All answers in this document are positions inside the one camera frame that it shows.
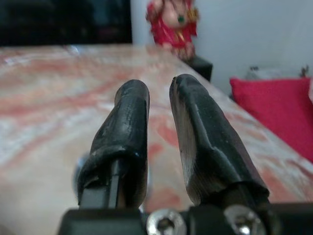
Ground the black television screen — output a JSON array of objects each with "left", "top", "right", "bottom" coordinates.
[{"left": 0, "top": 0, "right": 133, "bottom": 47}]

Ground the grey patterned pillow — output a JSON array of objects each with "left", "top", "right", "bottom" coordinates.
[{"left": 244, "top": 65, "right": 313, "bottom": 103}]

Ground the red laughing Buddha statue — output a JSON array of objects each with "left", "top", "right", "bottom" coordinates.
[{"left": 145, "top": 0, "right": 199, "bottom": 61}]

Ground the black television cabinet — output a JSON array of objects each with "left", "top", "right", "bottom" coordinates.
[{"left": 188, "top": 55, "right": 213, "bottom": 83}]

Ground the red cushion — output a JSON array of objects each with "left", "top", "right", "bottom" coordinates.
[{"left": 229, "top": 77, "right": 313, "bottom": 164}]

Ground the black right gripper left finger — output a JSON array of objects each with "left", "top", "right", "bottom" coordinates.
[{"left": 73, "top": 78, "right": 150, "bottom": 210}]

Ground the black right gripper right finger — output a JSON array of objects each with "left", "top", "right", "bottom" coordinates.
[{"left": 169, "top": 74, "right": 271, "bottom": 208}]

